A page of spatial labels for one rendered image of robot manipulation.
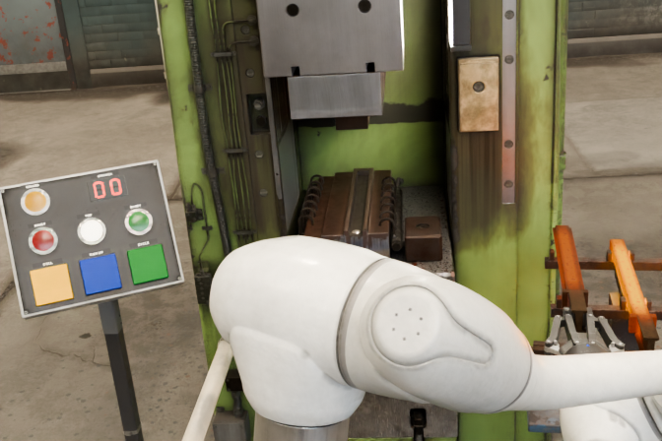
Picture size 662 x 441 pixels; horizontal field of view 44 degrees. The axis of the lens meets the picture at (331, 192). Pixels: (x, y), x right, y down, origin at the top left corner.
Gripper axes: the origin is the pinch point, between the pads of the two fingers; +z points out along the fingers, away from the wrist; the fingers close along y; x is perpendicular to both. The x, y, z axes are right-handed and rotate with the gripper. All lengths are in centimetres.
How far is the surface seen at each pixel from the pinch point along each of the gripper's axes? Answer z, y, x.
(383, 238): 34, -39, -2
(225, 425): 37, -86, -60
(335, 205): 51, -54, -1
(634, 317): 2.6, 10.6, -2.8
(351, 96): 34, -45, 31
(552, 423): 6.6, -3.1, -30.6
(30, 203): 10, -111, 16
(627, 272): 21.8, 11.9, -3.6
